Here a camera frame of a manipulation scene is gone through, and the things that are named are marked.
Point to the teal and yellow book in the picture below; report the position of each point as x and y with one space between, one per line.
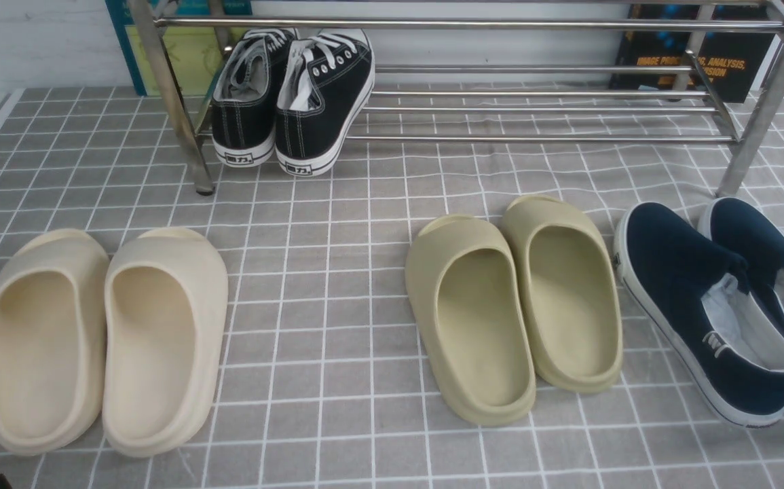
193 53

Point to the left black canvas sneaker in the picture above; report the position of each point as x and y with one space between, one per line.
244 98

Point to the right cream foam slipper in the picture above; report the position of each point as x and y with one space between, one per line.
166 295

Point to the right black canvas sneaker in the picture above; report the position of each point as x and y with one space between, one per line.
328 80

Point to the metal shoe rack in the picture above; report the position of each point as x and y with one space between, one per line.
692 93

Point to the right olive foam slipper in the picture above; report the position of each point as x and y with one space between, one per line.
568 293

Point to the olive foam slipper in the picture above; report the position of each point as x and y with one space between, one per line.
568 293
462 285

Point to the left olive foam slipper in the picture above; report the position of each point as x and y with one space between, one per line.
462 285

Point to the left cream foam slipper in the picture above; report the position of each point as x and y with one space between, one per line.
52 341

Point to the grey checked table cloth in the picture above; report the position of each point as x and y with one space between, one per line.
324 381

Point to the cream foam slipper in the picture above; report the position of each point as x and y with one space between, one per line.
52 341
166 295

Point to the black canvas sneaker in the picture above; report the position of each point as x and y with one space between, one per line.
244 98
328 80

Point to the black image processing book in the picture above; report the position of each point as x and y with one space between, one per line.
731 60

